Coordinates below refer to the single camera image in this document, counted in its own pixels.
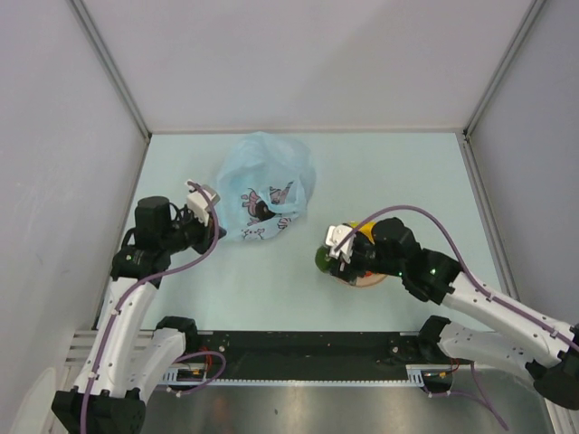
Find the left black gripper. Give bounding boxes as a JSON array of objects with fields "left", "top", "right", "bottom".
[{"left": 160, "top": 204, "right": 225, "bottom": 256}]

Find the round beige ceramic plate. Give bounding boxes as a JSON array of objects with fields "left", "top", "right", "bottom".
[{"left": 336, "top": 272, "right": 387, "bottom": 288}]

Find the fake yellow banana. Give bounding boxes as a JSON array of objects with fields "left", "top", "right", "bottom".
[{"left": 347, "top": 222, "right": 375, "bottom": 243}]

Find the fake dark purple plum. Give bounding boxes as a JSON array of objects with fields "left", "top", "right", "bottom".
[{"left": 254, "top": 201, "right": 276, "bottom": 222}]

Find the light blue plastic bag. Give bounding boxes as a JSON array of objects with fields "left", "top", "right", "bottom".
[{"left": 216, "top": 132, "right": 316, "bottom": 241}]

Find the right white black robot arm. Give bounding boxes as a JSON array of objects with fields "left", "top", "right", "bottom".
[{"left": 317, "top": 218, "right": 578, "bottom": 410}]

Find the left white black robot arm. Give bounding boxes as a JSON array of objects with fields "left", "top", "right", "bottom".
[{"left": 52, "top": 183, "right": 225, "bottom": 433}]

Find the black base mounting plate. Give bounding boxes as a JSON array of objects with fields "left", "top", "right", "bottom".
[{"left": 148, "top": 329, "right": 471, "bottom": 392}]

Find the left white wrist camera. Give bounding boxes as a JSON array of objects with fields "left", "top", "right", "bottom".
[{"left": 185, "top": 179, "right": 220, "bottom": 227}]

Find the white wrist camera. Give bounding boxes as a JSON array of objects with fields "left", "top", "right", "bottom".
[
  {"left": 185, "top": 179, "right": 220, "bottom": 227},
  {"left": 324, "top": 224, "right": 355, "bottom": 263}
]

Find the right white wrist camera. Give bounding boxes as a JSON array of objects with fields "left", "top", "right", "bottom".
[{"left": 324, "top": 224, "right": 355, "bottom": 263}]

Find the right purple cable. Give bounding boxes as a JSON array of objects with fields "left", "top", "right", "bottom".
[{"left": 332, "top": 205, "right": 579, "bottom": 430}]

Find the aluminium front frame rail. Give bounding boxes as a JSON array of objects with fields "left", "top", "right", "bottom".
[{"left": 65, "top": 329, "right": 557, "bottom": 367}]

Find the white slotted cable duct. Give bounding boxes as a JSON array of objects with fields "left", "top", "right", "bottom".
[{"left": 148, "top": 363, "right": 429, "bottom": 388}]

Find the left aluminium corner post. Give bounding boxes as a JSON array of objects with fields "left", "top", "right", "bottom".
[{"left": 66, "top": 0, "right": 152, "bottom": 145}]

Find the aluminium corner post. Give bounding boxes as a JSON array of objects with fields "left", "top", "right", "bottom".
[
  {"left": 66, "top": 0, "right": 152, "bottom": 145},
  {"left": 462, "top": 0, "right": 549, "bottom": 140}
]

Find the right aluminium corner post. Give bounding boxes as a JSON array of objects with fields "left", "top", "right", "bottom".
[{"left": 462, "top": 0, "right": 549, "bottom": 140}]

